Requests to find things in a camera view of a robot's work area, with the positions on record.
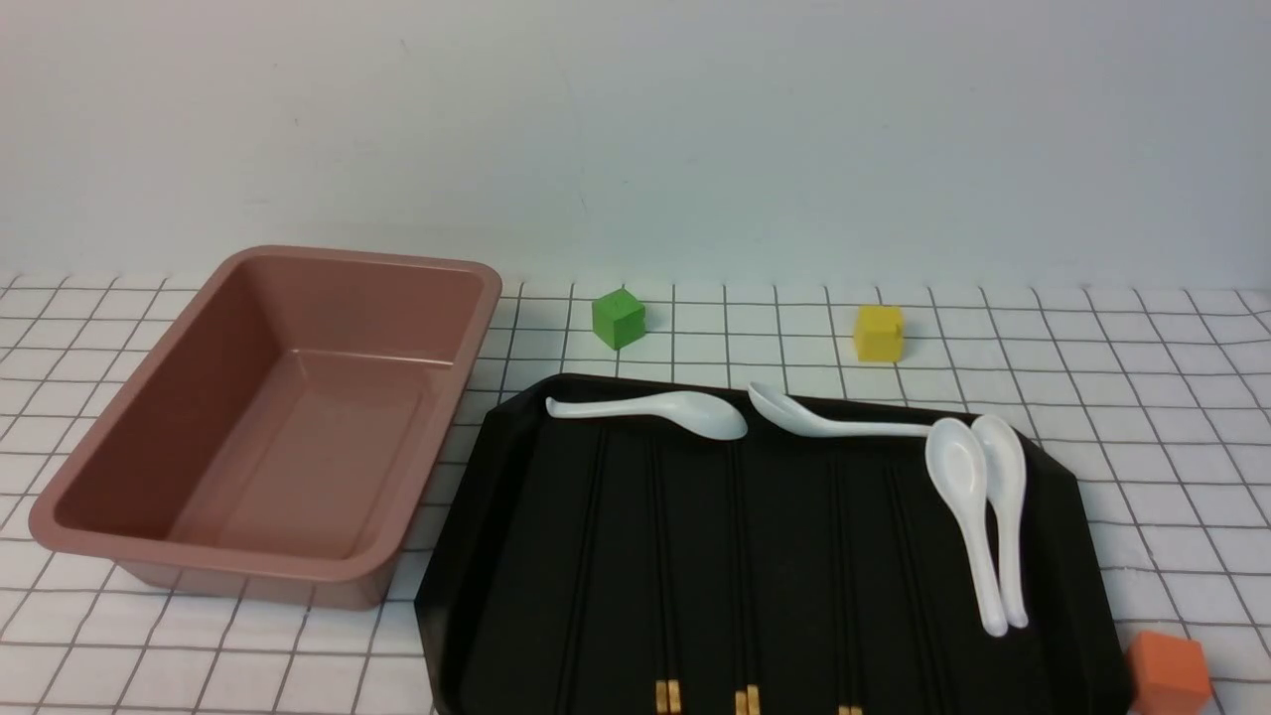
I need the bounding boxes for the black chopstick rightmost plain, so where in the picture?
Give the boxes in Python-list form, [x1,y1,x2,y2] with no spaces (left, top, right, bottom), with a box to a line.
[885,466,946,714]

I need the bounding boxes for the black gold-band chopstick pair right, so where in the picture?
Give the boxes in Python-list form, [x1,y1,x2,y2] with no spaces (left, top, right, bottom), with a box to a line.
[829,462,864,714]

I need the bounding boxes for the white spoon outer upright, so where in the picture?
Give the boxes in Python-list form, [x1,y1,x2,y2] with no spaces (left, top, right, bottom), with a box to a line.
[971,413,1030,629]

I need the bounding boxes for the black gold-band chopstick pair left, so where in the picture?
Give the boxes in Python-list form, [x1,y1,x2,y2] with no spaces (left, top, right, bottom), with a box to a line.
[647,442,684,714]

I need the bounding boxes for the black serving tray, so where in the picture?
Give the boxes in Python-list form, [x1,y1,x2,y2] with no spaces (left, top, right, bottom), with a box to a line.
[414,373,1134,714]

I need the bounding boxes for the orange cube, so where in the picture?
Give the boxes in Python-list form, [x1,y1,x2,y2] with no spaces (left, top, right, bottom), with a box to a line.
[1126,631,1213,714]

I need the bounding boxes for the black chopstick plain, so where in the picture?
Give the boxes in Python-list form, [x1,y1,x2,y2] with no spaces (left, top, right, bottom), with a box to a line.
[552,431,608,714]
[885,466,946,714]

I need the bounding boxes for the yellow cube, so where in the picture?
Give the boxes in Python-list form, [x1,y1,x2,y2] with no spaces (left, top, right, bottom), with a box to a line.
[853,305,904,363]

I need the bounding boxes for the black chopstick leftmost plain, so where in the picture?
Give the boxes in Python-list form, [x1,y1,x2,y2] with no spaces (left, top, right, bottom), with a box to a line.
[552,431,608,714]

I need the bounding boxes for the white grid tablecloth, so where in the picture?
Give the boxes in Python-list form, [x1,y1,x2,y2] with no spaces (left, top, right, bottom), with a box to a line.
[1,271,1270,714]

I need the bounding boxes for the black gold-band chopstick pair middle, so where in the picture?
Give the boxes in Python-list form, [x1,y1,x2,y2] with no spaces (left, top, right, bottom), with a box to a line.
[728,443,763,714]

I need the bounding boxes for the pink rectangular baking pan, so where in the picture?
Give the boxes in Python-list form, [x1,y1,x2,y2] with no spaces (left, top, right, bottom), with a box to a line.
[29,245,502,611]

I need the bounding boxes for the white spoon lying sideways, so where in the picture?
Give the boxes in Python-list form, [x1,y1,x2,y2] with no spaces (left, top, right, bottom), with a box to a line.
[749,384,930,439]

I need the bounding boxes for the white spoon far left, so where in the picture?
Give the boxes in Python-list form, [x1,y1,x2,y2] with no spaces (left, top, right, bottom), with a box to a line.
[544,390,749,442]

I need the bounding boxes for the white spoon inner upright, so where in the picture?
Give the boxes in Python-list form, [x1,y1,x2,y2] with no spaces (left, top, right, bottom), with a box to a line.
[924,417,1009,638]

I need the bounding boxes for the white spoon upright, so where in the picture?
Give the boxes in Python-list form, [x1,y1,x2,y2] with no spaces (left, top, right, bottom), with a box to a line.
[971,413,1030,629]
[924,417,1009,638]

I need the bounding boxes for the green cube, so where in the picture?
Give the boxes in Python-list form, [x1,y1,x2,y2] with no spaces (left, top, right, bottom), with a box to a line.
[591,288,647,352]

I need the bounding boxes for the black gold-band chopstick pair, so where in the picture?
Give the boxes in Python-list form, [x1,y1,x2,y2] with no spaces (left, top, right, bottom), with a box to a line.
[829,462,864,714]
[728,443,763,714]
[647,442,684,714]

